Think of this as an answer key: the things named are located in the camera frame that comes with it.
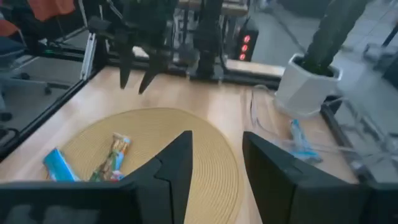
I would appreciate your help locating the round woven yellow placemat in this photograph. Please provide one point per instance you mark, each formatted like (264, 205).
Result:
(155, 130)

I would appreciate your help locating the orange cloth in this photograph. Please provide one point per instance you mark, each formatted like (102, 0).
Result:
(53, 7)

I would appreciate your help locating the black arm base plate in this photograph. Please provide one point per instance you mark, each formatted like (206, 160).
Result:
(217, 76)

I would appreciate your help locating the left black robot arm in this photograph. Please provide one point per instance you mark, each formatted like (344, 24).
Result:
(210, 37)

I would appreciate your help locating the white faceted plant pot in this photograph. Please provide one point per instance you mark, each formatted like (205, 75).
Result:
(304, 90)

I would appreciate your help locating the tall green cactus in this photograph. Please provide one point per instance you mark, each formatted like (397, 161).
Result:
(332, 31)

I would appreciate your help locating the white aluminium extrusion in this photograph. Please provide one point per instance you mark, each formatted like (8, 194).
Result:
(88, 56)

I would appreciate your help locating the blue and red granola bar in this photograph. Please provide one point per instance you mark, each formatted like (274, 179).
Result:
(300, 143)
(59, 166)

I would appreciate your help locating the clear plastic bin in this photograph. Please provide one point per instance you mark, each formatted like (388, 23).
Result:
(367, 137)
(255, 115)

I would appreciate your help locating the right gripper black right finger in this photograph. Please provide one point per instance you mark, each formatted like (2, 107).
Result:
(311, 202)

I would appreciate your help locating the narrow black computer tower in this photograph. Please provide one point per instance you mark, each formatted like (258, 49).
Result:
(248, 34)

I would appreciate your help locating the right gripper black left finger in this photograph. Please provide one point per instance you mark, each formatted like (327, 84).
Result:
(93, 202)

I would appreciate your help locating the black table frame rail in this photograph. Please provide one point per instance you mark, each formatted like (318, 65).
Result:
(46, 112)

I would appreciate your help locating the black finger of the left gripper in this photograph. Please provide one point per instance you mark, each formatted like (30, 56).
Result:
(127, 62)
(155, 67)

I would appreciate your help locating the office chair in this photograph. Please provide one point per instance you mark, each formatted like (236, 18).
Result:
(18, 46)

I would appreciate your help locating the orange and blue granola bar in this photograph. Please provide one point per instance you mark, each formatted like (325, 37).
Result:
(113, 155)

